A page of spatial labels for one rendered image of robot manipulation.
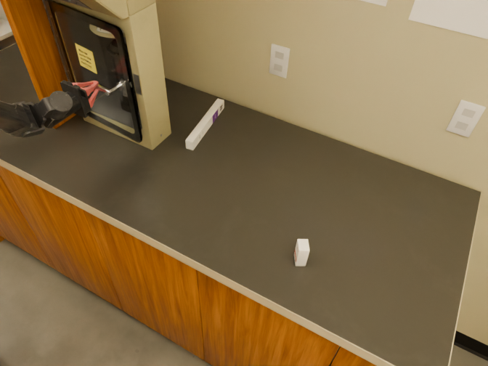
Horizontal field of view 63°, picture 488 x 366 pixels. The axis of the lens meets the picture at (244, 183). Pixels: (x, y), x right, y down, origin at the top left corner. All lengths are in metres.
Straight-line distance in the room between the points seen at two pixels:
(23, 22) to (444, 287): 1.42
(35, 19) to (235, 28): 0.64
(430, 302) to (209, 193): 0.69
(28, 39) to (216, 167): 0.70
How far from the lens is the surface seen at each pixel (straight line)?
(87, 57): 1.35
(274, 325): 1.23
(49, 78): 1.53
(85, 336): 2.14
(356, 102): 1.45
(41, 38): 1.48
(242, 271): 1.10
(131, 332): 2.09
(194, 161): 1.37
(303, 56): 1.44
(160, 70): 1.33
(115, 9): 1.13
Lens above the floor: 1.88
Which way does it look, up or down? 46 degrees down
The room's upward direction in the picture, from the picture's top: 3 degrees clockwise
